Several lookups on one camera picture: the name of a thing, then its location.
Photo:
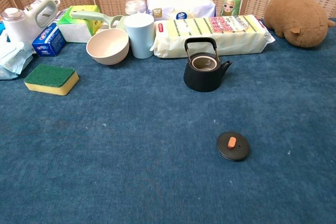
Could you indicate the black lid with orange knob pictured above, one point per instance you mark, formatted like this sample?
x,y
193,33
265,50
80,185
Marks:
x,y
225,151

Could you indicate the black cast iron teapot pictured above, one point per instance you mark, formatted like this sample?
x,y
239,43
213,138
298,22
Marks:
x,y
199,79

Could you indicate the small white jar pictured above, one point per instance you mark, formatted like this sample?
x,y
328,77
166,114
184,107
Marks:
x,y
135,6

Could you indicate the blue table cloth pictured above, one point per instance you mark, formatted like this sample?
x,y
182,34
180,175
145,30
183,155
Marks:
x,y
131,142

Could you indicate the light blue cup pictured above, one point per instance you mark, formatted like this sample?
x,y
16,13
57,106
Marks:
x,y
140,37

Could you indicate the pack of yellow sponges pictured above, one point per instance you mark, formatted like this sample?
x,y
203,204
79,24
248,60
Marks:
x,y
210,37

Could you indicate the beige bowl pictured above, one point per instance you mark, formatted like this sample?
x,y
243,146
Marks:
x,y
107,51

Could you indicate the white tissue pack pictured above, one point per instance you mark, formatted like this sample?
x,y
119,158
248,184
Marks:
x,y
183,3

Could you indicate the green haired figurine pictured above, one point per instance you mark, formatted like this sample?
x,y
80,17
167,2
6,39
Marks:
x,y
230,5

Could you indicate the green tissue box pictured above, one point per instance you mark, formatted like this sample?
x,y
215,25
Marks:
x,y
76,28

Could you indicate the green and yellow sponge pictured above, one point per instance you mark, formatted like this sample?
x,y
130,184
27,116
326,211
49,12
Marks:
x,y
50,75

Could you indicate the blue toothpaste box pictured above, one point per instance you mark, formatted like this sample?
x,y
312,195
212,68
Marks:
x,y
48,41

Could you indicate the brown capybara plush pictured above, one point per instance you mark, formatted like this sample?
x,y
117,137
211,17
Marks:
x,y
296,16

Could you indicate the white handheld appliance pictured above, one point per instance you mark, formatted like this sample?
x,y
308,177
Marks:
x,y
29,22

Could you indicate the wet wipes pack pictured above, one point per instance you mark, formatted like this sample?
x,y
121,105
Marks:
x,y
13,58

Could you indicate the blue cookie box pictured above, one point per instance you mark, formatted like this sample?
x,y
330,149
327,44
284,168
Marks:
x,y
1,27

